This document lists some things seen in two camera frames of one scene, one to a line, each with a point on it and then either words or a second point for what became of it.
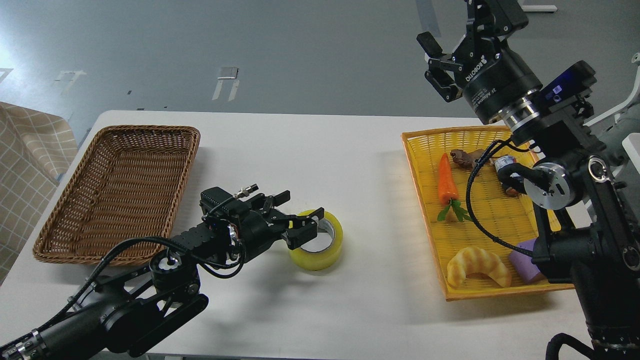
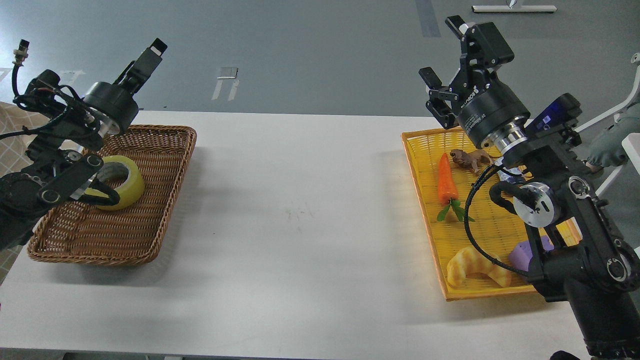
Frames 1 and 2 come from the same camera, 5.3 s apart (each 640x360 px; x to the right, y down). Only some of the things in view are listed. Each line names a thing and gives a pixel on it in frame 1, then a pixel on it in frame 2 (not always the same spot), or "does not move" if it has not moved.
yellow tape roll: x=319 y=260 -> x=130 y=191
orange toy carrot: x=448 y=191 does not move
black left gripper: x=262 y=225 -> x=112 y=101
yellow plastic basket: x=470 y=265 does not move
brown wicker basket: x=129 y=184 does not move
